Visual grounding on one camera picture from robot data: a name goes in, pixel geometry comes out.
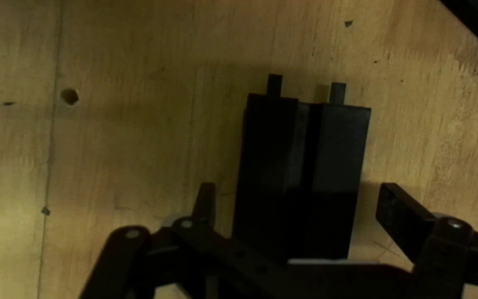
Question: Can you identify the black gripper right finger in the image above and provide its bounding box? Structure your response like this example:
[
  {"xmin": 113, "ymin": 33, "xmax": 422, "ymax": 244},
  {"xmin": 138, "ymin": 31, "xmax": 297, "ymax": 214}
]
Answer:
[{"xmin": 375, "ymin": 182, "xmax": 478, "ymax": 299}]

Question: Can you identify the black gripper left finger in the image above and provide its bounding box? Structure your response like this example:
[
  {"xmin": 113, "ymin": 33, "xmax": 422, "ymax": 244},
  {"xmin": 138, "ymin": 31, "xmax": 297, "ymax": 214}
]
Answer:
[{"xmin": 78, "ymin": 181, "xmax": 286, "ymax": 299}]

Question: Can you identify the black grooved rail piece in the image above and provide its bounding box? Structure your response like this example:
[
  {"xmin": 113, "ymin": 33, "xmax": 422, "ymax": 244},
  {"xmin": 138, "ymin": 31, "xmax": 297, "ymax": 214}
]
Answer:
[{"xmin": 233, "ymin": 73, "xmax": 372, "ymax": 262}]

